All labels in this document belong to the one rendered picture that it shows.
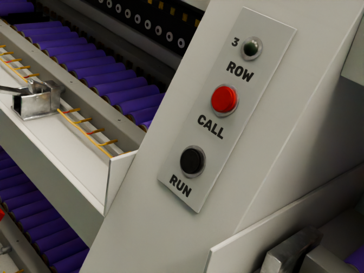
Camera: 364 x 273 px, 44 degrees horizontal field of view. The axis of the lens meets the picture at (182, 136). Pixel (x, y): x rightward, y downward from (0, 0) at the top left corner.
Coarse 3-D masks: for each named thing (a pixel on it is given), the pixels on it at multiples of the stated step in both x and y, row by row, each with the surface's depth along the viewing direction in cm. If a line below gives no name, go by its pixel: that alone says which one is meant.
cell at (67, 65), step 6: (78, 60) 51; (84, 60) 51; (90, 60) 51; (96, 60) 52; (102, 60) 52; (108, 60) 53; (114, 60) 53; (66, 66) 49; (72, 66) 50; (78, 66) 50; (84, 66) 51; (90, 66) 51
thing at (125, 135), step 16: (0, 32) 53; (16, 32) 53; (16, 48) 51; (32, 48) 50; (32, 64) 49; (48, 64) 47; (64, 80) 45; (64, 96) 45; (80, 96) 43; (96, 96) 43; (64, 112) 42; (80, 112) 43; (96, 112) 41; (112, 112) 41; (80, 128) 41; (96, 128) 42; (112, 128) 40; (128, 128) 39; (96, 144) 39; (128, 144) 38
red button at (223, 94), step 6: (216, 90) 27; (222, 90) 27; (228, 90) 27; (216, 96) 27; (222, 96) 27; (228, 96) 27; (234, 96) 27; (216, 102) 27; (222, 102) 27; (228, 102) 27; (234, 102) 27; (216, 108) 27; (222, 108) 27; (228, 108) 27
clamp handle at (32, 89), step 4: (28, 84) 42; (32, 84) 42; (0, 88) 40; (4, 88) 40; (8, 88) 41; (12, 88) 41; (16, 88) 42; (32, 88) 42; (0, 92) 40; (4, 92) 40; (8, 92) 40; (12, 92) 40; (16, 92) 41; (20, 92) 41; (24, 92) 42; (28, 92) 42; (32, 92) 42
